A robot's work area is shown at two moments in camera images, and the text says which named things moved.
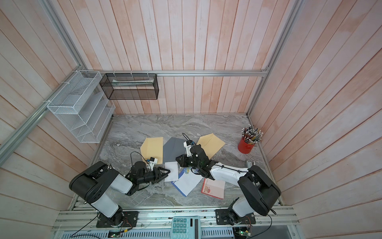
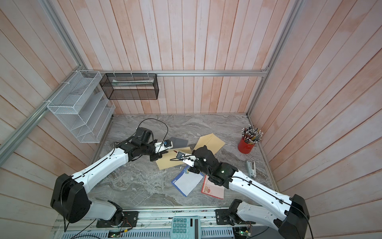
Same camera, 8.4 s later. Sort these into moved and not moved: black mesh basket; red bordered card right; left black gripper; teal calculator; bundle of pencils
Moved: left black gripper
Not moved: bundle of pencils; red bordered card right; black mesh basket; teal calculator
